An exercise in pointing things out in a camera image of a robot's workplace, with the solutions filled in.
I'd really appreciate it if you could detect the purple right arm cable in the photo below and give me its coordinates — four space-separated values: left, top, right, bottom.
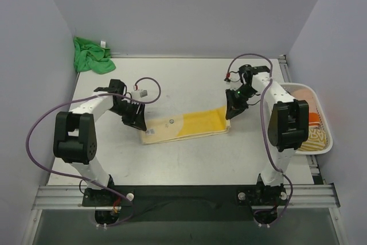
226 53 294 226

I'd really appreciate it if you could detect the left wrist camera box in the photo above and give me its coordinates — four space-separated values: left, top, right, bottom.
131 85 148 100

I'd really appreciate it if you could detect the yellow cream towel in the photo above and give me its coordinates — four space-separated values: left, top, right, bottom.
140 106 231 145

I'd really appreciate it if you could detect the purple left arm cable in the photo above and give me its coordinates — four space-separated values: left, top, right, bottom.
25 77 162 225

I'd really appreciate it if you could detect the aluminium front frame rail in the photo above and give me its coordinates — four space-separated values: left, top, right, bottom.
33 185 340 210

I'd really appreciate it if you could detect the peach orange rolled towel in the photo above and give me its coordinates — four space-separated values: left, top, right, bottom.
290 88 321 129

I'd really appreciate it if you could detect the yellow white patterned rolled towel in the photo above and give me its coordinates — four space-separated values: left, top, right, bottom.
299 128 327 151

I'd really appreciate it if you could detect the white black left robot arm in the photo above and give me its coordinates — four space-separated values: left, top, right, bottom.
53 79 148 206

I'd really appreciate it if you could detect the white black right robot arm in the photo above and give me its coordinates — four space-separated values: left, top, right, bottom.
224 64 309 205

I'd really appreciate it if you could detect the white perforated plastic basket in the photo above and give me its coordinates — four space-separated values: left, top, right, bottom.
282 83 333 155

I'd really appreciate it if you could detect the black base mat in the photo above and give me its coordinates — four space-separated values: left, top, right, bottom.
83 185 287 223

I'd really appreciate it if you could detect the green crumpled cloth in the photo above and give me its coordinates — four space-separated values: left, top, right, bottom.
73 36 116 75

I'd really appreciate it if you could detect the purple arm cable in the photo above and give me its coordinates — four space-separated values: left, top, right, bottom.
25 77 162 225
226 53 294 226

